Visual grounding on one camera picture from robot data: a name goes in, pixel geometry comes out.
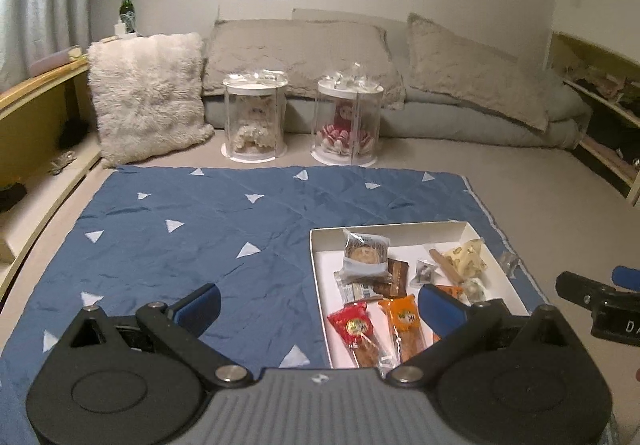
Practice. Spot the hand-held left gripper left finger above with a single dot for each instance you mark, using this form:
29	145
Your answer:
202	307

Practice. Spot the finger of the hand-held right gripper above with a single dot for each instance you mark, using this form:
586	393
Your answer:
627	277
585	289

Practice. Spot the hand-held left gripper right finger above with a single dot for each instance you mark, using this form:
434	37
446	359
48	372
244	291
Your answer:
437	309

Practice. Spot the orange snack packet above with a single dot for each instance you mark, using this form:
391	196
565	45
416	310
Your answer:
446	291
405	325

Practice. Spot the small grey white candy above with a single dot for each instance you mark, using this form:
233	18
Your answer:
423	273

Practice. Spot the brown stick snack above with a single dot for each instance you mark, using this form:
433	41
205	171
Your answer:
445	265

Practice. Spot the brown foil snack packet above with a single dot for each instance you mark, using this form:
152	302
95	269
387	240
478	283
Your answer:
397	277

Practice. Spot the yellow white snack packet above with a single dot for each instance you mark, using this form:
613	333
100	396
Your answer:
467	257

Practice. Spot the red packet with cookies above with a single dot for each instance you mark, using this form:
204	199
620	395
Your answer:
357	327

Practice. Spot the white black-print snack packet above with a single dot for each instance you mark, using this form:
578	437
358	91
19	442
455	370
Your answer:
356	291

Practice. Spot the clear packet with brown cookie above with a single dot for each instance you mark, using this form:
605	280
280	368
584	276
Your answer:
365	252

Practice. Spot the white cardboard box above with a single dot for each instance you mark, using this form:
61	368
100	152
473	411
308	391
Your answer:
325	270

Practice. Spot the blue mat with white triangles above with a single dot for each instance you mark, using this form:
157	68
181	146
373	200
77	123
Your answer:
175	250

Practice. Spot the small clear wrapper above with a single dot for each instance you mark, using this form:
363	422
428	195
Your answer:
510	264

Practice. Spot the wooden shelf with clutter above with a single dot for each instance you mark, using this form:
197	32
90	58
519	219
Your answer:
600	115

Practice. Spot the folded grey duvet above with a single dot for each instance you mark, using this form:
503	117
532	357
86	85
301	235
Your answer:
450	117

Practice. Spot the clear case with cream doll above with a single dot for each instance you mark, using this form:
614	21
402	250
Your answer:
255	120

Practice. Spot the clear case with red doll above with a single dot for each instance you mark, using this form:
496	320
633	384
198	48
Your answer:
346	125

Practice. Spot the fluffy cream pillow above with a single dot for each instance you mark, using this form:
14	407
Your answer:
147	95

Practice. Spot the small black item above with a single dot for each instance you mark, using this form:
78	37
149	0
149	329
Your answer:
12	197

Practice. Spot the wooden side shelf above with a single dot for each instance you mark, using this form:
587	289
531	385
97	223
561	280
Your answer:
30	125

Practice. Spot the flat grey pillow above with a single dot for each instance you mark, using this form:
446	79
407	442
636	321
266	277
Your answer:
300	55

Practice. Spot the pink book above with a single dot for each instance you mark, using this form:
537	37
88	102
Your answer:
52	60

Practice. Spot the green glass bottle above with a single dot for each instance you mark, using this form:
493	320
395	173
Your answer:
127	7

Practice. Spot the grey curtain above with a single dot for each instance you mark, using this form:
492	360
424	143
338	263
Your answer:
45	20

